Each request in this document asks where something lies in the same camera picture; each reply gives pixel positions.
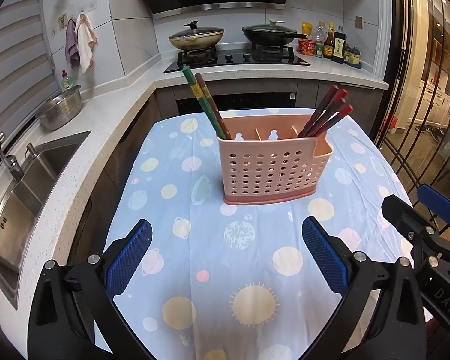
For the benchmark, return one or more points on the beige wok with lid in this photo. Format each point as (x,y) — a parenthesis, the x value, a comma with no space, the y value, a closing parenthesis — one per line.
(196,38)

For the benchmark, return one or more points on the small condiment jars tray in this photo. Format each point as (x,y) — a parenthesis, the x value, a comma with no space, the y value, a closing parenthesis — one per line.
(352,56)

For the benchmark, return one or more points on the yellow seasoning packet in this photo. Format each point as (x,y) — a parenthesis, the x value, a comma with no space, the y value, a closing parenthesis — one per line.
(307,29)

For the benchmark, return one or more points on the bright red chopstick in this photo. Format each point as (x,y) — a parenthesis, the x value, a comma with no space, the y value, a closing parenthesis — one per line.
(337,104)

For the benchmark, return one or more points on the glass sliding door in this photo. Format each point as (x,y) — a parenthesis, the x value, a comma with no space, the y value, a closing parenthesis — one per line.
(415,133)

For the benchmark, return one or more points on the blue planet pattern tablecloth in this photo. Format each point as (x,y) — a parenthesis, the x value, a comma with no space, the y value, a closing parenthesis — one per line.
(237,281)

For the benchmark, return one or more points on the white hanging towel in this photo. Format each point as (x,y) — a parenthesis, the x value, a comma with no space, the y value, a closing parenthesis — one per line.
(86,41)

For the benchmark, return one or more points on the brown chopstick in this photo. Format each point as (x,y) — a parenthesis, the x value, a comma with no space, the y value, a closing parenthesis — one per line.
(213,106)

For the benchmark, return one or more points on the steel mixing bowl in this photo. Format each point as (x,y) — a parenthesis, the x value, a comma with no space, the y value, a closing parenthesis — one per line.
(61,109)

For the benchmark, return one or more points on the black gas stove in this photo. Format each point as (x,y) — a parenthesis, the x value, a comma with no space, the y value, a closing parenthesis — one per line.
(212,57)

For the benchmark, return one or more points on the steel sink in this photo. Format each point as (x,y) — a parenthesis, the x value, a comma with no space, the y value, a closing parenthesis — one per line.
(23,202)

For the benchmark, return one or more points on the built-in oven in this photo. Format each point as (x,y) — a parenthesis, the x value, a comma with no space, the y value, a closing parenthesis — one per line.
(232,102)

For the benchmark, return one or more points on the small green cap jar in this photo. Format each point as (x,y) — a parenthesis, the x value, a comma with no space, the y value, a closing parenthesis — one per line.
(319,50)

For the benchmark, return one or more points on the brown sauce bottle yellow cap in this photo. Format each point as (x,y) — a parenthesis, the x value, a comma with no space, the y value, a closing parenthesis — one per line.
(328,45)

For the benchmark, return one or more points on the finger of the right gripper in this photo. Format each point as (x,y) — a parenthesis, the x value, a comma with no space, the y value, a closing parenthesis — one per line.
(409,222)
(435,201)

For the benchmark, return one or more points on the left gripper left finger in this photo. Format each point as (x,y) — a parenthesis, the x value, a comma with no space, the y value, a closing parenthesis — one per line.
(124,256)

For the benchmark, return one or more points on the pink perforated utensil holder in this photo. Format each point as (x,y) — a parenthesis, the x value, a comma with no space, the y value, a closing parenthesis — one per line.
(266,161)

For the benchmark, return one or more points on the black wok with lid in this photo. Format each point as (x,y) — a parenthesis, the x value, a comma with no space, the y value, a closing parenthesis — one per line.
(273,34)

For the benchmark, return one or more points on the green chopstick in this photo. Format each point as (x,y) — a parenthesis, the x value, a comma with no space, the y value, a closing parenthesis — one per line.
(199,95)

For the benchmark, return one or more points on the clear plastic bottle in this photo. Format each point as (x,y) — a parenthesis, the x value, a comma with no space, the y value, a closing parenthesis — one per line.
(320,33)

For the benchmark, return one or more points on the green dish soap bottle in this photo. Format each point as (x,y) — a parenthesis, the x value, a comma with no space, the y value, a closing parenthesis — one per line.
(66,81)

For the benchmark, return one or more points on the wall power socket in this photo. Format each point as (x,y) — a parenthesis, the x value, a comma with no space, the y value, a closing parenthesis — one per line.
(359,22)

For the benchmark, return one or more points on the red instant noodle cup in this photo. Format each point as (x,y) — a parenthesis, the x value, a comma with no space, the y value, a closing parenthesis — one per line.
(306,47)

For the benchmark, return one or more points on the steel kitchen faucet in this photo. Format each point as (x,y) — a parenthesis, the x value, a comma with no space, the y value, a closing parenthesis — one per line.
(3,153)

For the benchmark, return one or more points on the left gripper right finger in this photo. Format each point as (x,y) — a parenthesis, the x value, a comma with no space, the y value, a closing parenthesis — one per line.
(330,254)

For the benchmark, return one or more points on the dark red chopstick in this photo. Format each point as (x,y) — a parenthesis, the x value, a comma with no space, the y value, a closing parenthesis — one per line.
(327,98)

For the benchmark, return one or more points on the purple hanging towel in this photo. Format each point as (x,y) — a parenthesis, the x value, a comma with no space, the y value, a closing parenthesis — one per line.
(72,55)

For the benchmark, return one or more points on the dark soy sauce bottle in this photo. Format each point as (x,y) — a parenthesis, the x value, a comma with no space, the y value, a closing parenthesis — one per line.
(340,39)

